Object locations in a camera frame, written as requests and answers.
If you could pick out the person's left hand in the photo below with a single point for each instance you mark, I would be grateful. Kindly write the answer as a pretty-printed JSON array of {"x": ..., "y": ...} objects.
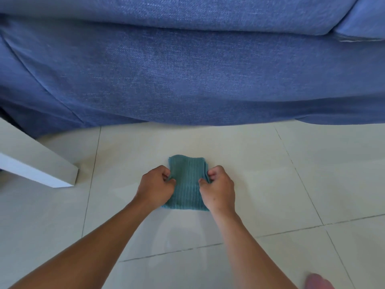
[{"x": 152, "y": 186}]

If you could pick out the person's right hand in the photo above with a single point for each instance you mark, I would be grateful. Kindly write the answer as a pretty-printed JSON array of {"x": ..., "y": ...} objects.
[{"x": 218, "y": 191}]

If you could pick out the person's left fingers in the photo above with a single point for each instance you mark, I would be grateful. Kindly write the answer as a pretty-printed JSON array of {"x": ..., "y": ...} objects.
[{"x": 169, "y": 177}]

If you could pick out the person's right fingers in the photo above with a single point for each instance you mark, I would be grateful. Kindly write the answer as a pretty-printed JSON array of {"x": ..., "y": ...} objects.
[{"x": 207, "y": 177}]

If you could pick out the teal ribbed cloth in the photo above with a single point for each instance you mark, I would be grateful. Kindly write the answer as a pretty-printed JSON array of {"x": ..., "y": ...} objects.
[{"x": 187, "y": 183}]

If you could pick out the person's left forearm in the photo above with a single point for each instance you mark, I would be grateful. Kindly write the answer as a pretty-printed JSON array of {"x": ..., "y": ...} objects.
[{"x": 87, "y": 249}]

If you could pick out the person's right forearm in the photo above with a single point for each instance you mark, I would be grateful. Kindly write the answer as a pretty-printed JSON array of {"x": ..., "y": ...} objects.
[{"x": 246, "y": 252}]

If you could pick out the blue fabric sofa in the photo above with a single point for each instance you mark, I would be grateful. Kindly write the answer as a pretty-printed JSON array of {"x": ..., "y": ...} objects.
[{"x": 186, "y": 72}]

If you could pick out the person's bare foot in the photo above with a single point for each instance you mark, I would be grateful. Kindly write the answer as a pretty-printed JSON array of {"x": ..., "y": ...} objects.
[{"x": 317, "y": 282}]

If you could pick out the blue sofa cushion white tag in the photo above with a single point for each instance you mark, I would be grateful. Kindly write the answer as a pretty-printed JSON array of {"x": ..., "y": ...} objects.
[{"x": 361, "y": 18}]

